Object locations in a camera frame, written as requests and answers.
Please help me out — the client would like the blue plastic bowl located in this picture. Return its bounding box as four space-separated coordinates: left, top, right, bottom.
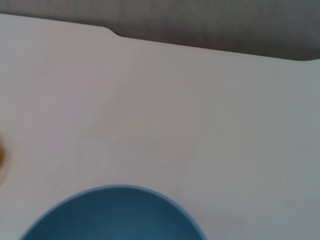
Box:
18 184 208 240

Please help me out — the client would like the yellow toy banana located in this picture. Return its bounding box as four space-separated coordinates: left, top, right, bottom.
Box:
0 138 5 169

